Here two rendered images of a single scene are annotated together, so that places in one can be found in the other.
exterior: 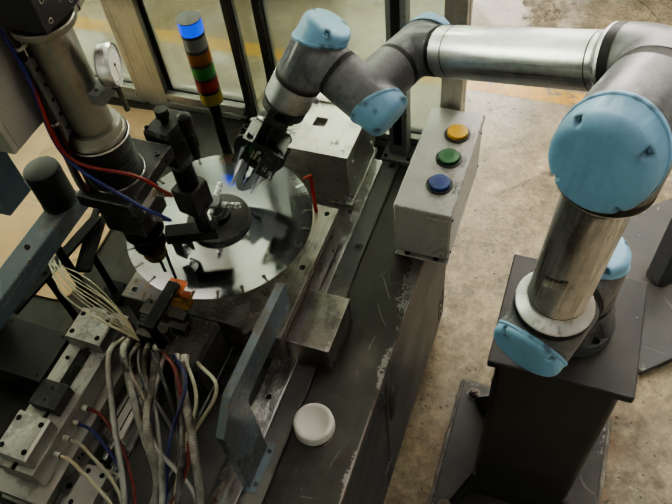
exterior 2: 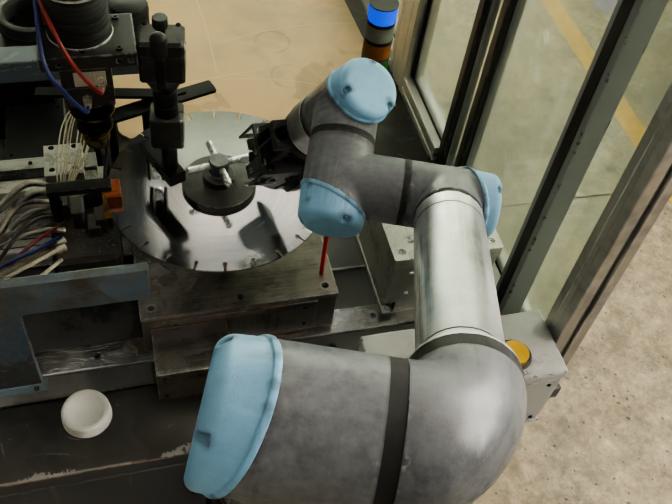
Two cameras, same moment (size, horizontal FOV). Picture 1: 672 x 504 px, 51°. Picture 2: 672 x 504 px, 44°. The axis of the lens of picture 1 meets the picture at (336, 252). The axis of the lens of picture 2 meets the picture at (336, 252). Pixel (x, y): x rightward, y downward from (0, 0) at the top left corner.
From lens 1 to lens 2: 62 cm
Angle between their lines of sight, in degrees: 26
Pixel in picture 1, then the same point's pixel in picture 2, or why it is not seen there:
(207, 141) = (379, 145)
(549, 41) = (448, 292)
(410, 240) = not seen: hidden behind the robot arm
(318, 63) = (321, 111)
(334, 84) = (312, 142)
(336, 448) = (70, 449)
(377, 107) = (312, 197)
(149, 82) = (401, 55)
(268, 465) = (21, 395)
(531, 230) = not seen: outside the picture
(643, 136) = (214, 417)
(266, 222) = (240, 224)
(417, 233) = not seen: hidden behind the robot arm
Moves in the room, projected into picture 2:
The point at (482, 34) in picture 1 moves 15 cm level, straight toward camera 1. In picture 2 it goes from (450, 230) to (305, 270)
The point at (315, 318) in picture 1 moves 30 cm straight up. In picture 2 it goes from (192, 344) to (184, 209)
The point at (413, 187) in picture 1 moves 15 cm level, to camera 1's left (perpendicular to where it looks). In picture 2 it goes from (399, 345) to (331, 276)
